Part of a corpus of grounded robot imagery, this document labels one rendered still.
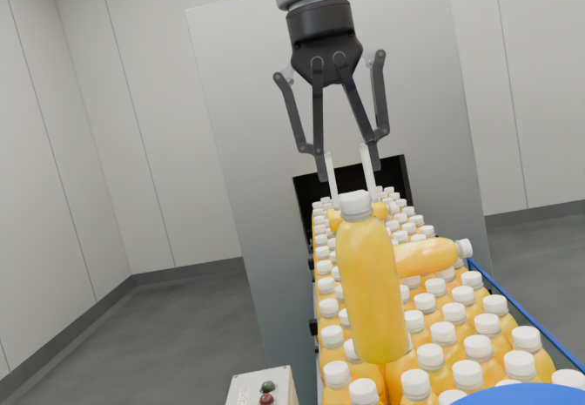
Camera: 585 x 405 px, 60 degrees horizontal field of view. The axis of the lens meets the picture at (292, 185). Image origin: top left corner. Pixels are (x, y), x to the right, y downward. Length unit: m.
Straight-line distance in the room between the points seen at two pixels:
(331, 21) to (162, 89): 4.54
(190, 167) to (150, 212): 0.64
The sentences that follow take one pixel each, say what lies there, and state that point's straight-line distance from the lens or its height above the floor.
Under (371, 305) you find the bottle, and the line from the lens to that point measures 0.63.
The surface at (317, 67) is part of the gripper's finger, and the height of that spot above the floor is 1.56.
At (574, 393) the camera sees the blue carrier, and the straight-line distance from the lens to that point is 0.55.
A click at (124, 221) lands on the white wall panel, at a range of 5.44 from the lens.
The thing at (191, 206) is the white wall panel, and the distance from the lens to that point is 5.12.
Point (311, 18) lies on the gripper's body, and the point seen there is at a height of 1.61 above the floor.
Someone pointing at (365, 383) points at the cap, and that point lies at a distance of 0.79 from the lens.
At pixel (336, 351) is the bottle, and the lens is 0.95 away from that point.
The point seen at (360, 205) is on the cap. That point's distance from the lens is 0.60.
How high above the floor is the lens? 1.52
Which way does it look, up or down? 9 degrees down
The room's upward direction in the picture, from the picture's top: 12 degrees counter-clockwise
